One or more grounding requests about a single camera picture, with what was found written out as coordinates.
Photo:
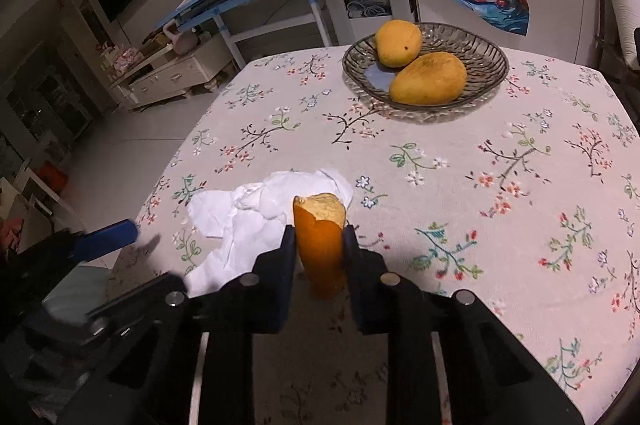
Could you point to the white plastic stool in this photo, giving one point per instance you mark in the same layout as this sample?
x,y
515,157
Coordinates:
x,y
367,0

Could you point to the grey glass fruit plate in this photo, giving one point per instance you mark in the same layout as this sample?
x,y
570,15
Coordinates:
x,y
480,50

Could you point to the floral tablecloth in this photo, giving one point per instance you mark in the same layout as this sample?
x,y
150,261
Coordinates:
x,y
475,205

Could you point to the white tissue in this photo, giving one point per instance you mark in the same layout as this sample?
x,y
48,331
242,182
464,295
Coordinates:
x,y
250,225

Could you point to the dark glass display cabinet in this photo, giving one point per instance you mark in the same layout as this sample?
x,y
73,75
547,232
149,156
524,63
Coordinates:
x,y
50,105

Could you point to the white television cabinet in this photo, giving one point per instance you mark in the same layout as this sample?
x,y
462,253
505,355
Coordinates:
x,y
165,75

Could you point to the pink kettlebell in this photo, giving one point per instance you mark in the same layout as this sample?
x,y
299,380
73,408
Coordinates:
x,y
182,39

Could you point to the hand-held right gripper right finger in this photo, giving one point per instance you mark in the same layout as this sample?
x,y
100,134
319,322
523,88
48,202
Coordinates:
x,y
357,285

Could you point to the yellow mango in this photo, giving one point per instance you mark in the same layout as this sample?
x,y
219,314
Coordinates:
x,y
427,80
397,42

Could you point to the orange peel piece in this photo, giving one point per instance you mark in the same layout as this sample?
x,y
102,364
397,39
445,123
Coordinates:
x,y
320,245

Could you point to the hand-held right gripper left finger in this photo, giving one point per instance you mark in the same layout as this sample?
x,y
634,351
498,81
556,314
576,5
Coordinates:
x,y
280,285

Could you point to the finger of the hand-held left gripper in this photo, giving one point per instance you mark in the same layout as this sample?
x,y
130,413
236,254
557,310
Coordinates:
x,y
107,237
125,300

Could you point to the pink cloth bundle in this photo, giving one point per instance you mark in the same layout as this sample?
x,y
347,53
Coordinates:
x,y
122,57

